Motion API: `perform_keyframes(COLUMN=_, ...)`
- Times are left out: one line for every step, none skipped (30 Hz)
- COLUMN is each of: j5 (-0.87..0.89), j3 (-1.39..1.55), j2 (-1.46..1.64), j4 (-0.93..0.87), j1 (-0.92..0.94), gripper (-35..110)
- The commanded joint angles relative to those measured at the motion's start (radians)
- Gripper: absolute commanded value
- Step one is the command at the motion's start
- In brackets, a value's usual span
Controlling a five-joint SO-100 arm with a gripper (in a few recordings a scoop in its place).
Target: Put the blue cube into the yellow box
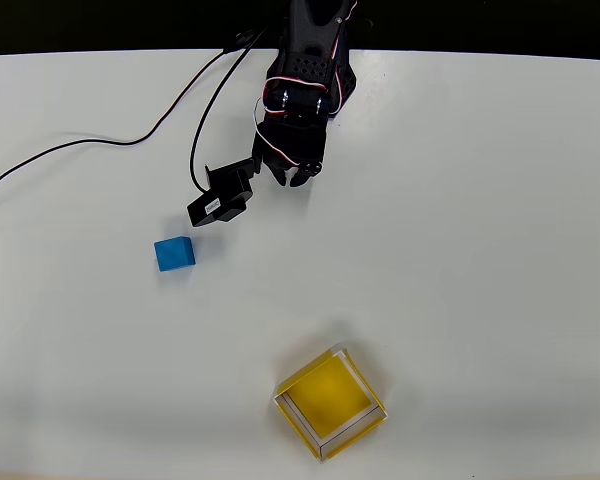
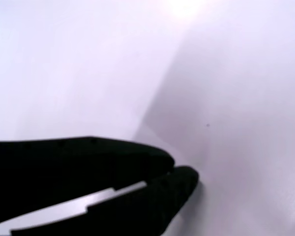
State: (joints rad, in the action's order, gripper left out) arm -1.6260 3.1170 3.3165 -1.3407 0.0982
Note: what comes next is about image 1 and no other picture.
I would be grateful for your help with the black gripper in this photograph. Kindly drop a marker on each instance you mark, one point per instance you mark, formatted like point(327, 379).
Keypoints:
point(291, 161)

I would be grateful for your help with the black webcam on mount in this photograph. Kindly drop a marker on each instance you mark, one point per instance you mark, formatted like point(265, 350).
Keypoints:
point(225, 195)

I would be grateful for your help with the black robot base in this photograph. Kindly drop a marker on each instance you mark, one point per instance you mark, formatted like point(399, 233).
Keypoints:
point(349, 82)

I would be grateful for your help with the yellow box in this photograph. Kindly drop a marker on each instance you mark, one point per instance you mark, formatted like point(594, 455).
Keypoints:
point(330, 395)

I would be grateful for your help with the blue cube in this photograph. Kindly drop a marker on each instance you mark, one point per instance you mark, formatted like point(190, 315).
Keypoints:
point(175, 254)

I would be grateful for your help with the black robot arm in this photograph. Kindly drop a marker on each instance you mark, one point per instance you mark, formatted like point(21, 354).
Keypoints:
point(305, 30)

